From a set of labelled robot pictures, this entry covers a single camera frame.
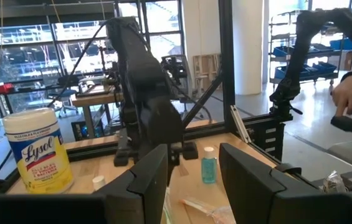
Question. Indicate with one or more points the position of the silver frame bracket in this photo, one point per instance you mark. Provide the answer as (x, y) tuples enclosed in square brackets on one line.
[(241, 124)]

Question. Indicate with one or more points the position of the black aluminium table frame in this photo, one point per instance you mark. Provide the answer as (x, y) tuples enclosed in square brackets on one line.
[(227, 62)]

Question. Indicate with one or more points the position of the wooden crate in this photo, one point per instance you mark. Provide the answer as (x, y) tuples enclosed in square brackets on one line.
[(207, 68)]

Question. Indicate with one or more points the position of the small blue tube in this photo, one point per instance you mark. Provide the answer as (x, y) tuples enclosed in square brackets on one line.
[(209, 168)]

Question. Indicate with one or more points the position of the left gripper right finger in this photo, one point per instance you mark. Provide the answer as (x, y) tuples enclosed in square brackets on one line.
[(256, 199)]

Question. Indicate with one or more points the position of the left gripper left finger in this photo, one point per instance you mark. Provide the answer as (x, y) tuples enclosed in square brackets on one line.
[(132, 202)]

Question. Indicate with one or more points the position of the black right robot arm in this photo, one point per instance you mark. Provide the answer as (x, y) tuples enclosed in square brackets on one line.
[(138, 68)]

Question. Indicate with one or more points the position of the person's hand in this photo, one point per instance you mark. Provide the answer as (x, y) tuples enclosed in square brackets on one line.
[(348, 93)]

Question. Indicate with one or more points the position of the red object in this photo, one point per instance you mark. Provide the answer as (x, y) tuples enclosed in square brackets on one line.
[(6, 88)]

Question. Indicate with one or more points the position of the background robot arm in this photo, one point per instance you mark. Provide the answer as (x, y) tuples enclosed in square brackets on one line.
[(174, 67)]

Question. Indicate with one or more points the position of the office chair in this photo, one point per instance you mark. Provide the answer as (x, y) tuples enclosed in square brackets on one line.
[(66, 93)]

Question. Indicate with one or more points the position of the blue mouthwash bottle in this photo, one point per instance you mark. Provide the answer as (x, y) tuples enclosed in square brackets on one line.
[(99, 183)]

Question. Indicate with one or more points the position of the shelving cart with blue bins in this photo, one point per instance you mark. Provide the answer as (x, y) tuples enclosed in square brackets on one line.
[(319, 67)]

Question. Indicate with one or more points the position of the wooden workbench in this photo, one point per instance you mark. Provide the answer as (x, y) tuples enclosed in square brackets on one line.
[(94, 99)]

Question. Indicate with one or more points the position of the Lysol wipes canister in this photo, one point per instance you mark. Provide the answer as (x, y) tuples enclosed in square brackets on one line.
[(38, 149)]

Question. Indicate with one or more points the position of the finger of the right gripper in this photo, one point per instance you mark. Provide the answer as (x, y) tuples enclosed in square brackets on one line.
[(174, 165)]

